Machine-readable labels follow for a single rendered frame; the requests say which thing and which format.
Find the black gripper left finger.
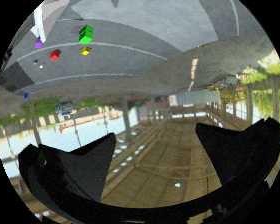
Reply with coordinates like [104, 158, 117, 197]
[39, 132, 116, 202]

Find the small yellow block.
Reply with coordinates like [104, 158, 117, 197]
[81, 47, 89, 55]

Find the small purple cube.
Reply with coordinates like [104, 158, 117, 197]
[35, 39, 43, 48]

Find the red block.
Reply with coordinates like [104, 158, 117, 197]
[51, 49, 60, 60]

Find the bright green block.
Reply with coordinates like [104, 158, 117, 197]
[79, 30, 92, 44]

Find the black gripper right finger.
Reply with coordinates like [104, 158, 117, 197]
[196, 119, 264, 185]

